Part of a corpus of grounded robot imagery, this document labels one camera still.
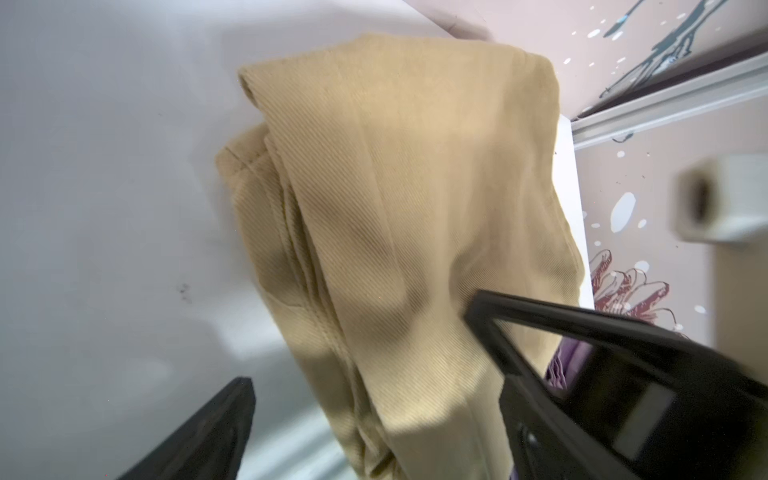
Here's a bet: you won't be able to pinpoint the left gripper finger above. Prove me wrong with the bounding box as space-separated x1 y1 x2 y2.
122 377 257 480

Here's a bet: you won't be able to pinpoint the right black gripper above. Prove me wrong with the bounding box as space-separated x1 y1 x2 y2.
463 304 767 479

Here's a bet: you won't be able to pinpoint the purple pants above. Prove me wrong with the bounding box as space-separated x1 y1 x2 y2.
503 337 592 479

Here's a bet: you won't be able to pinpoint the beige pants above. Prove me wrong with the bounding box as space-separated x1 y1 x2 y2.
216 35 585 479

